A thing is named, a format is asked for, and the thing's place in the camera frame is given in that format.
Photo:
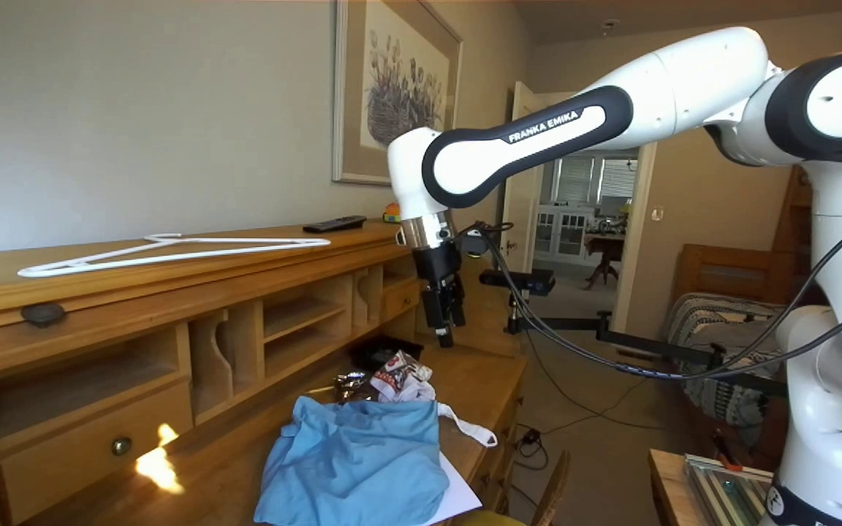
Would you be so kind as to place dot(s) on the framed flower picture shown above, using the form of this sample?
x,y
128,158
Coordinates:
x,y
380,92

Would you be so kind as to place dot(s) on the blue towel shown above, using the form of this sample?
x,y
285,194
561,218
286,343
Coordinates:
x,y
352,467

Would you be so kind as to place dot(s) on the round metal drawer knob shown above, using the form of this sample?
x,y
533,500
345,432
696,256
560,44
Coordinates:
x,y
121,447

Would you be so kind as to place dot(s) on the shiny silver metal items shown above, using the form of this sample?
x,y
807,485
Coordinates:
x,y
352,384

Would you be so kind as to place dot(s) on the white plastic clothes hanger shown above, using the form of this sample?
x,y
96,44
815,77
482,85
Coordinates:
x,y
168,251

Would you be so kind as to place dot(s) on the white paper sheet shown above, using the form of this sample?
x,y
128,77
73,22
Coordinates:
x,y
459,492

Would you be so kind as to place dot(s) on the black camera tripod boom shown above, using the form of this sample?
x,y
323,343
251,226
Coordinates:
x,y
634,339

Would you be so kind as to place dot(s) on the stack of books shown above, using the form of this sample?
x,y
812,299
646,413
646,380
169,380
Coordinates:
x,y
732,485

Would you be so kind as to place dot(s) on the black remote control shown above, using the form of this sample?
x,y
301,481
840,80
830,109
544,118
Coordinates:
x,y
333,223

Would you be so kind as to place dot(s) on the patterned grey bedding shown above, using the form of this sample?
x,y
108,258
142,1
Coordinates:
x,y
723,390

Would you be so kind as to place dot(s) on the wooden chair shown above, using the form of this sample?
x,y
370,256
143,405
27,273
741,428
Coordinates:
x,y
542,498

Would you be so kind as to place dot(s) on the dark distant chair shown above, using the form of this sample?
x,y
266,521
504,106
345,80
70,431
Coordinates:
x,y
602,258

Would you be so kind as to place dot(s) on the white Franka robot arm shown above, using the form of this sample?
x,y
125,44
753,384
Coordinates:
x,y
830,409

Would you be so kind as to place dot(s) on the small dark oval object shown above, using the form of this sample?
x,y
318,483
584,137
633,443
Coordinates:
x,y
41,313

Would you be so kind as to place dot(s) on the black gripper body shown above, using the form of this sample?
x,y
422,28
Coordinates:
x,y
435,280

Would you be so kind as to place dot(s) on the white door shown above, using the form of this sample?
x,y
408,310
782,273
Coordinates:
x,y
517,223

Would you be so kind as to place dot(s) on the wooden desk with cubbies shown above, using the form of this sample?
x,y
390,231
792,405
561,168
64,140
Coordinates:
x,y
147,339

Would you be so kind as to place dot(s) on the wooden bunk bed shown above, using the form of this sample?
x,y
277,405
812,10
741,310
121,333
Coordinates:
x,y
732,267

